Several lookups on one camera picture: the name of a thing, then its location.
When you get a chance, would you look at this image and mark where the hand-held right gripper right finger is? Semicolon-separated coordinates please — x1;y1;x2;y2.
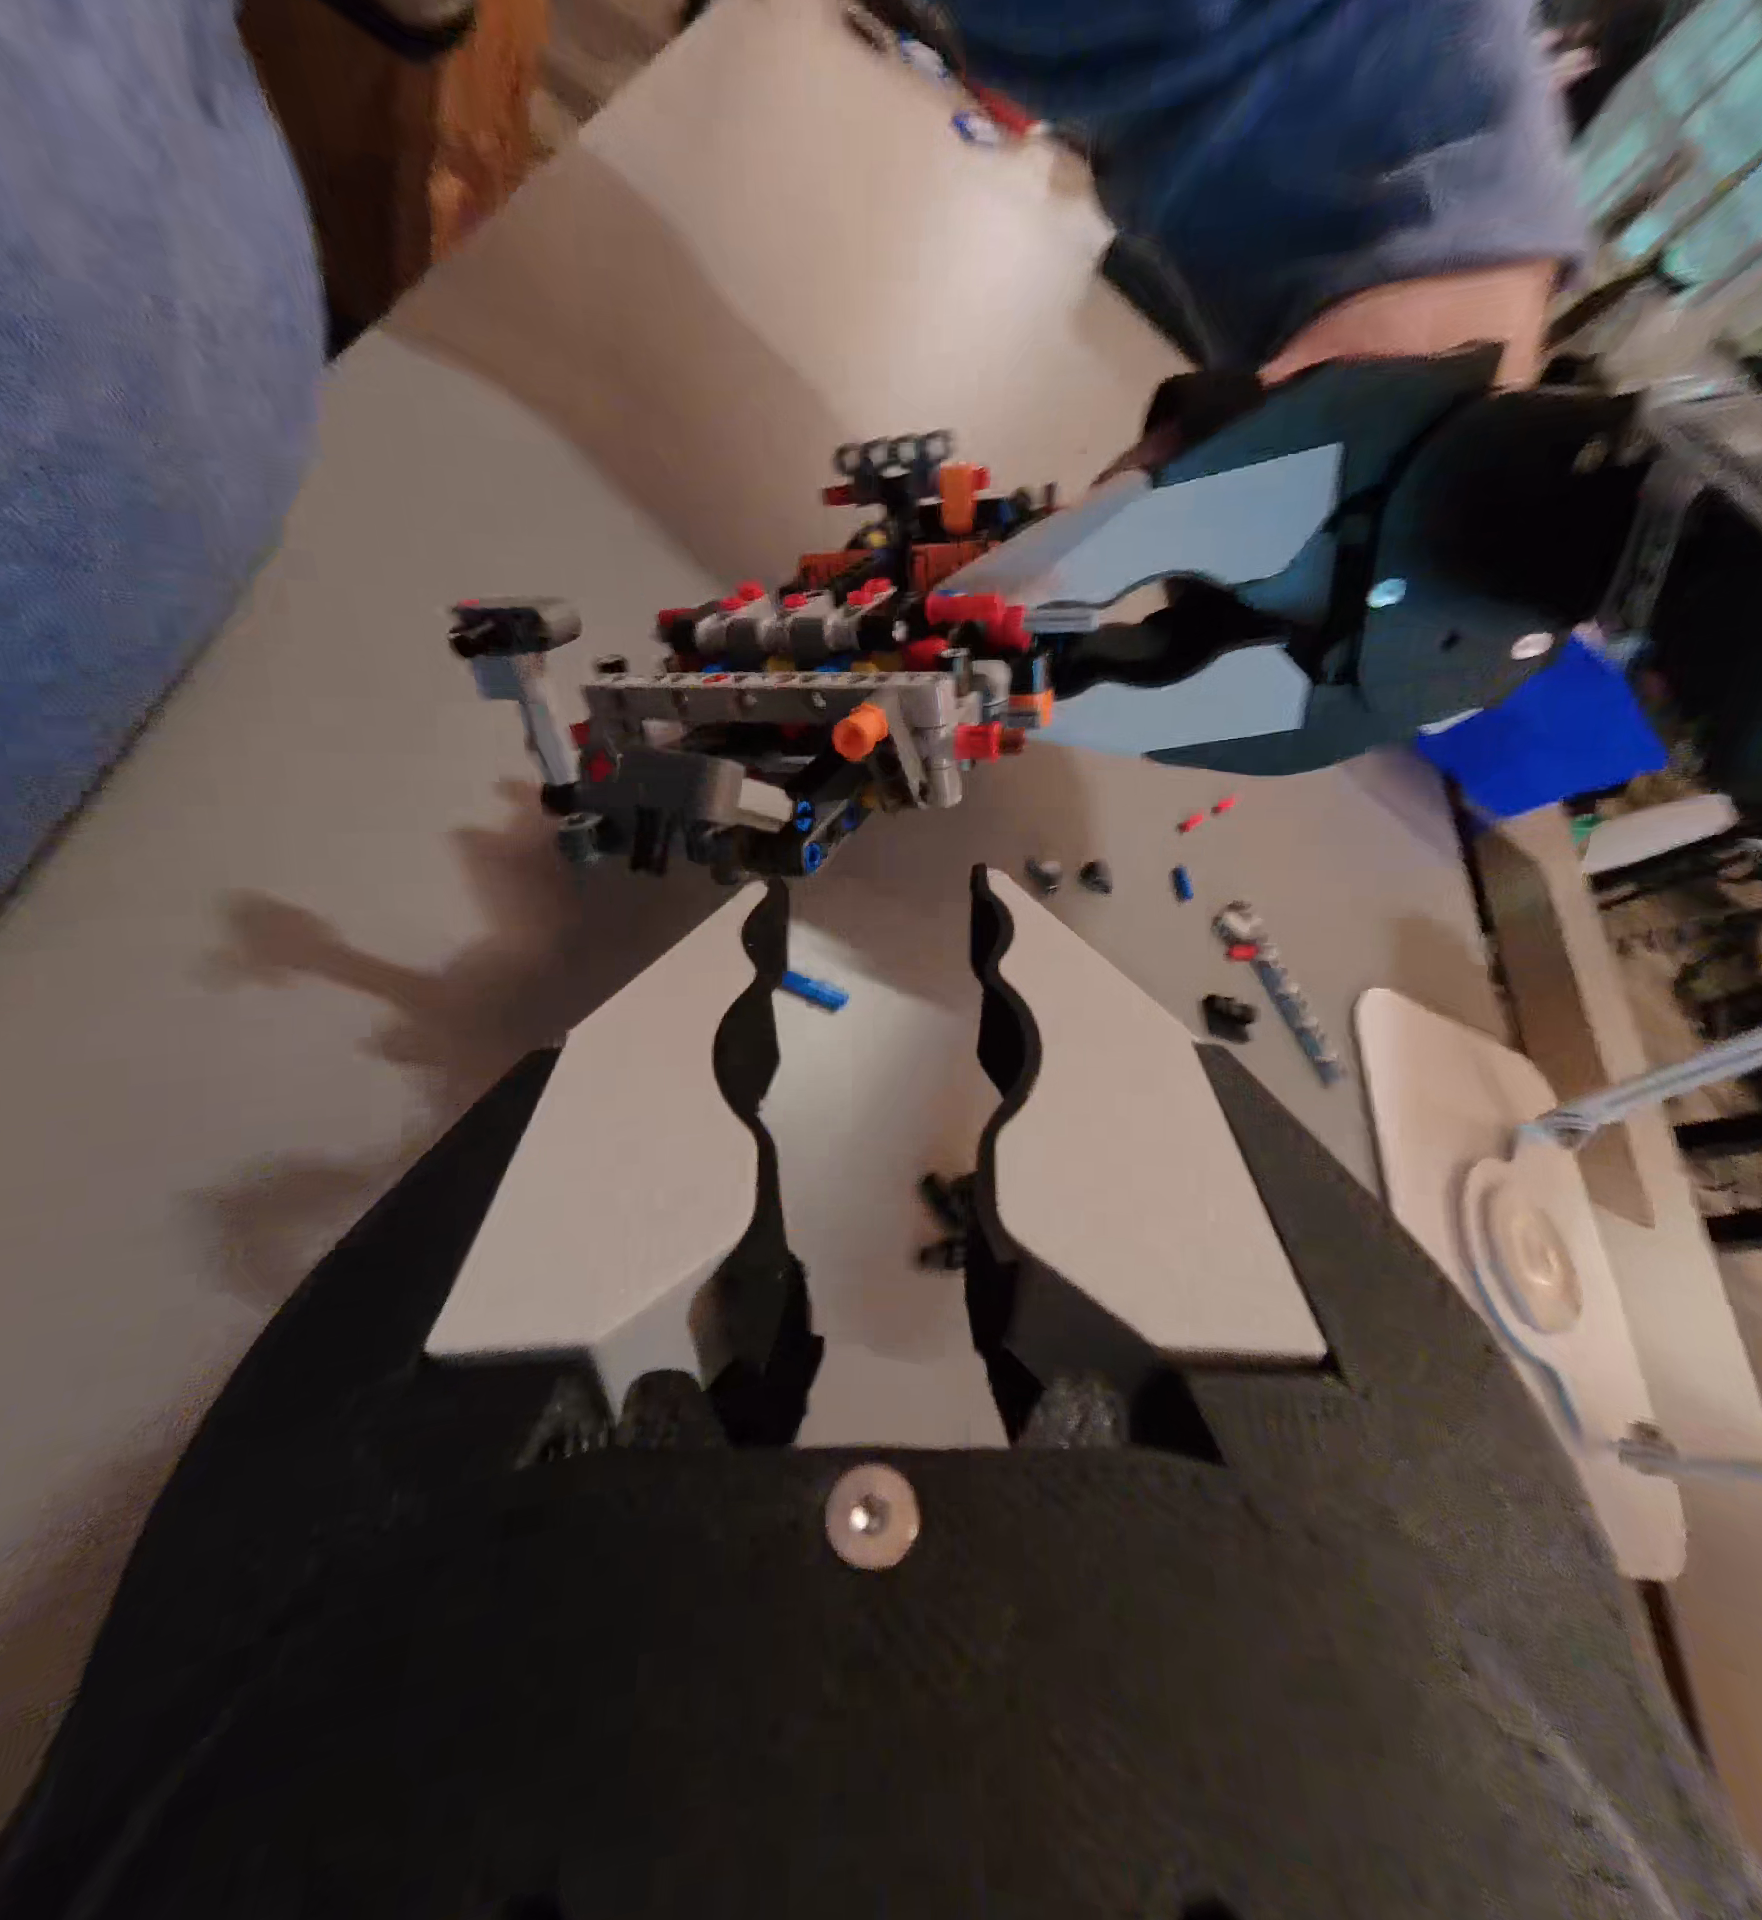
963;863;1334;1433

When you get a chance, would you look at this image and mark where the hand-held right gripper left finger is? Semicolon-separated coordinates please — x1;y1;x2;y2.
423;877;826;1442

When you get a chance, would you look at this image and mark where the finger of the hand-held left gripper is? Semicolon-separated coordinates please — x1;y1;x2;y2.
1030;629;1321;761
936;441;1353;629

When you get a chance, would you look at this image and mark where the partly built lego car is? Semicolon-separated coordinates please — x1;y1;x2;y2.
445;428;1063;887

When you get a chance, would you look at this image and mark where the long grey lego beam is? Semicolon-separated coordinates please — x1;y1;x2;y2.
1214;900;1347;1084

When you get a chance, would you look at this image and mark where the person's left hand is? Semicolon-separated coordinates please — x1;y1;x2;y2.
1259;254;1561;390

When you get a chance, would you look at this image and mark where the blue plastic bin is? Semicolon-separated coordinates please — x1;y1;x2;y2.
1411;629;1670;817

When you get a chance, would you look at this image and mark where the person's blue sweater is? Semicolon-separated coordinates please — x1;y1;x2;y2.
0;0;331;982

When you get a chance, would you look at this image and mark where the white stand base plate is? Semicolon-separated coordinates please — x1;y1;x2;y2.
1353;981;1762;1583

